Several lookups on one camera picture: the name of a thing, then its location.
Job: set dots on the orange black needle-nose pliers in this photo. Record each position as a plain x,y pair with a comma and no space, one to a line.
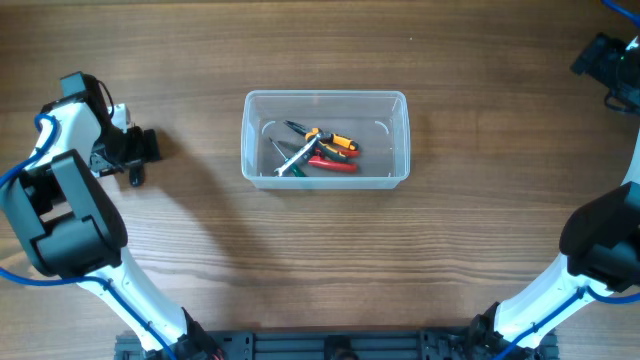
336,147

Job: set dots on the green handle screwdriver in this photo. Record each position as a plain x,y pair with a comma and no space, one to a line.
293,169

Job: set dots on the clear plastic container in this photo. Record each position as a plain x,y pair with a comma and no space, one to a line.
377,120

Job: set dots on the silver combination wrench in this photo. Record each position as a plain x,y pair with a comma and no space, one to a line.
296,159

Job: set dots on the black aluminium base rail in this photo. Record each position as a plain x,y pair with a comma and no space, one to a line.
429,344

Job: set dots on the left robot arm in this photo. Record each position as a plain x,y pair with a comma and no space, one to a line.
72,232

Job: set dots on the black red-collar screwdriver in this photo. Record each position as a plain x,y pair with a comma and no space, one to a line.
137,176

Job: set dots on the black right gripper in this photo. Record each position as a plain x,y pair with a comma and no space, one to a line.
600,68

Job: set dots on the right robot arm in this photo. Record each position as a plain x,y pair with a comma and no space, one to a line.
598,261

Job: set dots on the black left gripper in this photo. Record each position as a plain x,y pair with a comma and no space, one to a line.
143,150

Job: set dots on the red handle snips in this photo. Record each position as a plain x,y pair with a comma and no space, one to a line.
317,158

